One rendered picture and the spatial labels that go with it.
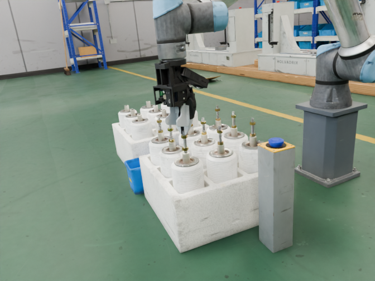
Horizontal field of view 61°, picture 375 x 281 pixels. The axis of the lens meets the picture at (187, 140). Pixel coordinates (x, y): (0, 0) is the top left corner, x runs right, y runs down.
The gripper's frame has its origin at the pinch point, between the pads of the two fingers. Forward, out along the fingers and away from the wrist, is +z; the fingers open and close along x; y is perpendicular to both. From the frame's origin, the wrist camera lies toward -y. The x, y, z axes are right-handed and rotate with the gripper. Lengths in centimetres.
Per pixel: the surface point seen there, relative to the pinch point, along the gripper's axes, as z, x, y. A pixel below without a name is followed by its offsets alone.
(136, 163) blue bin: 26, -42, -13
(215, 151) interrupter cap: 9.9, 3.1, -9.6
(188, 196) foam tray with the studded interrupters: 17.3, 5.1, 6.8
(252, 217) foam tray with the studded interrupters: 31.1, 14.6, -11.9
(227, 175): 15.9, 9.0, -7.3
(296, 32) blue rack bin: 0, -222, -607
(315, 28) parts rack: -6, -174, -581
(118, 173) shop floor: 35, -60, -15
